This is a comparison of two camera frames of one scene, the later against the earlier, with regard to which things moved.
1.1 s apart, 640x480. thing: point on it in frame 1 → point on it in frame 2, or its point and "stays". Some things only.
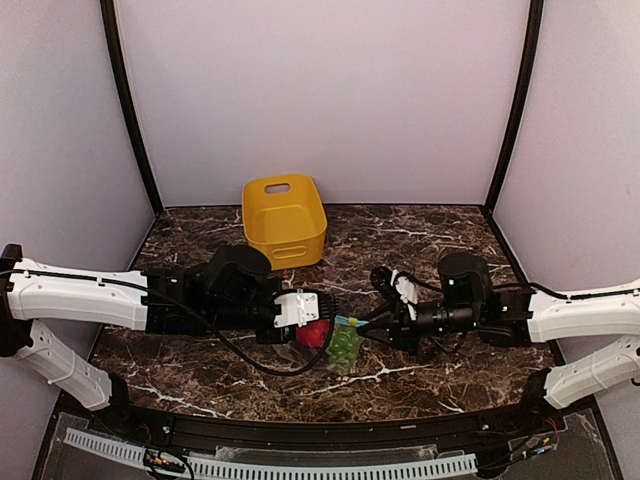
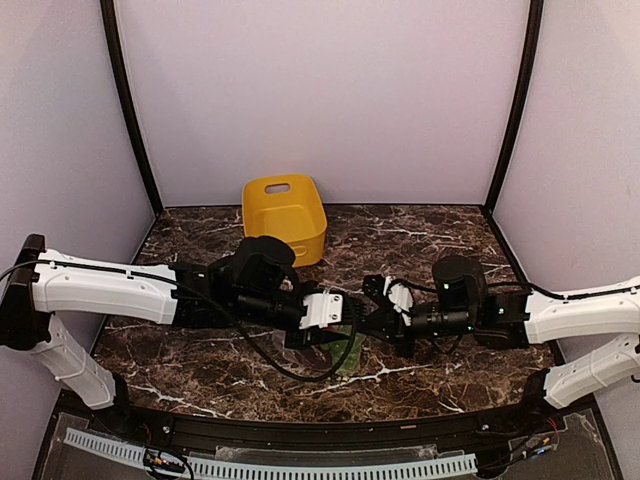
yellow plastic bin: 283,217 stays
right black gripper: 402,335 stays
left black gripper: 277,338 → 316,335
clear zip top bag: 311,340 stays
